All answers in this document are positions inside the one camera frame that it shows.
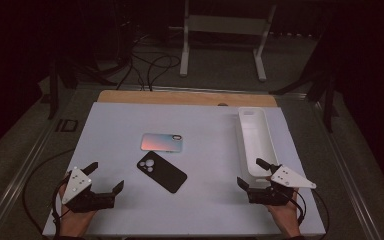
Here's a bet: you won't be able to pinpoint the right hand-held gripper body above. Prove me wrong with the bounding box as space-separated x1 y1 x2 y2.
248 164 318 207

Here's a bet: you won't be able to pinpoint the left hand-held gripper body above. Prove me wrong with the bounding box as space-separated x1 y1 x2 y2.
61 166 116 214

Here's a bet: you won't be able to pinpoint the white plastic tray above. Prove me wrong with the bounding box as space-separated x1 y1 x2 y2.
237 106 280 178

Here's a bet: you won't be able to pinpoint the black phone case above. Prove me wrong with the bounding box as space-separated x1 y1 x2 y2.
136 150 188 194

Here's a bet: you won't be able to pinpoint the pink blue gradient phone case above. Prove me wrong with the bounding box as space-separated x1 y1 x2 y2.
140 133 184 154

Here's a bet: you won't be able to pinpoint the person's left hand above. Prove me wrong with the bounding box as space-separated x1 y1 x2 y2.
58 183 98 238

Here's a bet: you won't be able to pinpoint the person's right hand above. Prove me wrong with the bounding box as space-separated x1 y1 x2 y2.
265 188 301 238

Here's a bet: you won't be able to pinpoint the black tripod stand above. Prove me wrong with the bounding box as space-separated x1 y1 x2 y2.
48 56 118 120
269 66 339 134

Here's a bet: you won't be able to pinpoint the wooden table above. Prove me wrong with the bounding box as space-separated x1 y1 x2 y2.
97 89 278 108

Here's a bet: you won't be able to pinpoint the white metal stand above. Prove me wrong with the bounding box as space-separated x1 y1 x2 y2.
179 0 278 83

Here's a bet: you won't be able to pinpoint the left hand-held gripper cable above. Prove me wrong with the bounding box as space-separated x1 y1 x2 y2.
22 148 76 239

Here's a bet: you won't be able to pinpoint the hand-held gripper cable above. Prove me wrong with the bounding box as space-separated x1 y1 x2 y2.
22 148 76 239
291 189 330 234

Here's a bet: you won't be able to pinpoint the right hand-held gripper cable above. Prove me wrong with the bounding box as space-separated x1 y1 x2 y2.
291 189 330 234

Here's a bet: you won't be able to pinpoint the black rectangular floor frame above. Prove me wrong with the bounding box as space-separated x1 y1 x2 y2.
55 119 79 133

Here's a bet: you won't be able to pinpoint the black floor cables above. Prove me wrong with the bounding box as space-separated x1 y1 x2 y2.
116 33 182 92

